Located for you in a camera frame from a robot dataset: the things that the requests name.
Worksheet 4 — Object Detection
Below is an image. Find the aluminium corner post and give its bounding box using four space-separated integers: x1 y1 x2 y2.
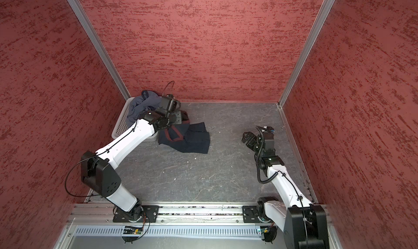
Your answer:
66 0 131 100
278 0 336 109

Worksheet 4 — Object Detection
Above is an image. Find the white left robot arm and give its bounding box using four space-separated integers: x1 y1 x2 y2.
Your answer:
77 108 182 222

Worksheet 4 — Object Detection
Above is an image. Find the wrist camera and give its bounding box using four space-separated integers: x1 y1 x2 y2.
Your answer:
160 95 181 113
261 126 275 134

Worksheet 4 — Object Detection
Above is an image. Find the aluminium corner post right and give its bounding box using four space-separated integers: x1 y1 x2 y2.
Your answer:
278 0 336 109

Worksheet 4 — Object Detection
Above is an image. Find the circuit board with wires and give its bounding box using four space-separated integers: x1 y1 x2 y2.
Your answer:
259 226 277 243
121 226 145 243

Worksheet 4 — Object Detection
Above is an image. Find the slotted white cable duct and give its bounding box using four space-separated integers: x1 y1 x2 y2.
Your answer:
73 225 261 240

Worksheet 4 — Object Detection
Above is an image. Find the aluminium front rail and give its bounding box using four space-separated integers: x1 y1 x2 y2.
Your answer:
66 202 332 225

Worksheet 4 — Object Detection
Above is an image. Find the left circuit board with wires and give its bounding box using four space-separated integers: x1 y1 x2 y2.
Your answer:
121 226 145 243

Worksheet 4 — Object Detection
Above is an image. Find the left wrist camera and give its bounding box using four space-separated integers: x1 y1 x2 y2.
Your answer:
160 95 181 113

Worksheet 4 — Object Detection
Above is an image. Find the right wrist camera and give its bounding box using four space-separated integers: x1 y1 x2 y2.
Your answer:
261 126 275 134

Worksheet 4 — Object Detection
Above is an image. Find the white plastic laundry basket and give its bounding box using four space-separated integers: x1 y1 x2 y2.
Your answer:
111 96 160 142

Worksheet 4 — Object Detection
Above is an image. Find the aluminium corner post left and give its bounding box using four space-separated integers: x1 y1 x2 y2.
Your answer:
66 0 131 100

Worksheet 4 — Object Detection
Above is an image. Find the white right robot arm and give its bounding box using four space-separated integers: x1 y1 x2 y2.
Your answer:
242 126 330 249

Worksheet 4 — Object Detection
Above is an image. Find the right circuit board with wires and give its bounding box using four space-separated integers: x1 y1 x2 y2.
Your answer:
259 226 277 243

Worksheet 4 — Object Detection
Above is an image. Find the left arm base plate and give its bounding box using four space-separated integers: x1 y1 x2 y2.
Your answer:
113 205 160 224

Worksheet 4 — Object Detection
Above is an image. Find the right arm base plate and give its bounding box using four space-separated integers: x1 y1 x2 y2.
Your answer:
242 206 271 224

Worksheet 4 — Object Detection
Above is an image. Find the navy tank top red trim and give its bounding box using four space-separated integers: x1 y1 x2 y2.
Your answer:
158 110 211 154

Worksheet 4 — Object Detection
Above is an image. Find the grey-blue tank top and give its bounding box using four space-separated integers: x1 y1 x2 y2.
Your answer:
125 90 161 127

